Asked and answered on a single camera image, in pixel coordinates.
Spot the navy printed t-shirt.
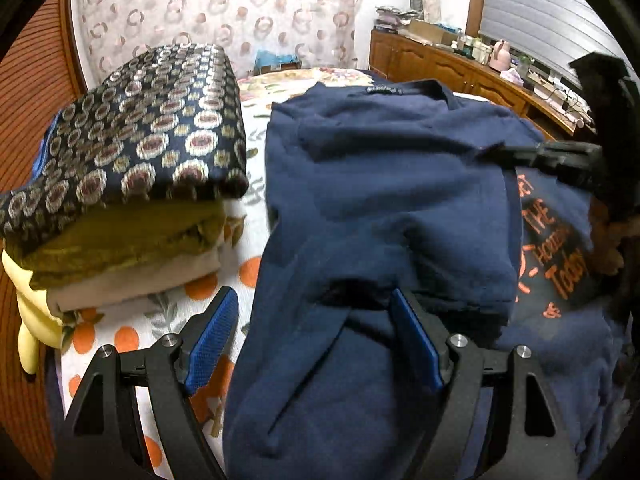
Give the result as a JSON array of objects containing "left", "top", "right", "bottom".
[{"left": 224, "top": 80, "right": 625, "bottom": 479}]

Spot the orange fruit print bedsheet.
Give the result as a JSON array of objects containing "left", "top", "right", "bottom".
[{"left": 58, "top": 84, "right": 281, "bottom": 480}]

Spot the pink kettle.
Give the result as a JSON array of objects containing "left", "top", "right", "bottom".
[{"left": 488, "top": 39, "right": 511, "bottom": 72}]

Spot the grey window blind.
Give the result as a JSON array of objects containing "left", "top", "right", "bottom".
[{"left": 480, "top": 0, "right": 628, "bottom": 82}]

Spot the yellow plush toy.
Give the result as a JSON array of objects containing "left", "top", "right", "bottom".
[{"left": 1, "top": 250, "right": 63, "bottom": 375}]

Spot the flat cardboard box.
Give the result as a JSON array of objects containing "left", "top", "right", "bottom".
[{"left": 399, "top": 20, "right": 458, "bottom": 46}]

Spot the olive green folded garment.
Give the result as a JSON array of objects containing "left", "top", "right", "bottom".
[{"left": 6, "top": 198, "right": 226, "bottom": 289}]

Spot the wooden sideboard cabinet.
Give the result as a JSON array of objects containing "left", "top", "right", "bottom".
[{"left": 369, "top": 30, "right": 579, "bottom": 140}]

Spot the circle patterned sheer curtain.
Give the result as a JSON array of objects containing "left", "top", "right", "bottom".
[{"left": 70, "top": 0, "right": 361, "bottom": 87}]

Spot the navy medallion patterned folded cloth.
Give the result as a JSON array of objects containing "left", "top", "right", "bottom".
[{"left": 1, "top": 44, "right": 248, "bottom": 256}]

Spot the floral rose quilt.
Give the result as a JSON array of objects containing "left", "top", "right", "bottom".
[{"left": 238, "top": 67, "right": 373, "bottom": 103}]

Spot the cardboard box with blue cloth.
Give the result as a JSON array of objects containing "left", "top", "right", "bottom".
[{"left": 253, "top": 50, "right": 302, "bottom": 76}]

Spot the wooden louvered wardrobe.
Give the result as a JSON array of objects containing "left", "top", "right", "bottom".
[{"left": 1, "top": 0, "right": 86, "bottom": 479}]

